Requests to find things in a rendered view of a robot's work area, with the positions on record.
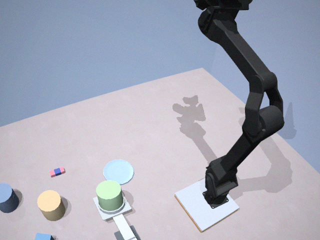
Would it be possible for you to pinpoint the beige cylinder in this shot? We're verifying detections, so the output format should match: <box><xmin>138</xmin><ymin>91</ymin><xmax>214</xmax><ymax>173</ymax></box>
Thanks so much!
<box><xmin>37</xmin><ymin>190</ymin><xmax>66</xmax><ymax>221</ymax></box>

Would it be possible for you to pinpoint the light blue round dish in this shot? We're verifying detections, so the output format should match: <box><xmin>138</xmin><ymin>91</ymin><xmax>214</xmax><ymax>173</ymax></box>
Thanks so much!
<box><xmin>103</xmin><ymin>159</ymin><xmax>134</xmax><ymax>185</ymax></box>

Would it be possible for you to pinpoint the blue cylinder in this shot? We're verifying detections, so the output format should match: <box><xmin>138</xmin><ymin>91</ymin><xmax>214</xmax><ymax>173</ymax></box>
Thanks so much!
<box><xmin>0</xmin><ymin>183</ymin><xmax>19</xmax><ymax>213</ymax></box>

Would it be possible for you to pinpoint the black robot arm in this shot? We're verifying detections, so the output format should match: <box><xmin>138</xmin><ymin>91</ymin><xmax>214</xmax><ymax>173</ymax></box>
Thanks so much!
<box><xmin>193</xmin><ymin>0</ymin><xmax>285</xmax><ymax>209</ymax></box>

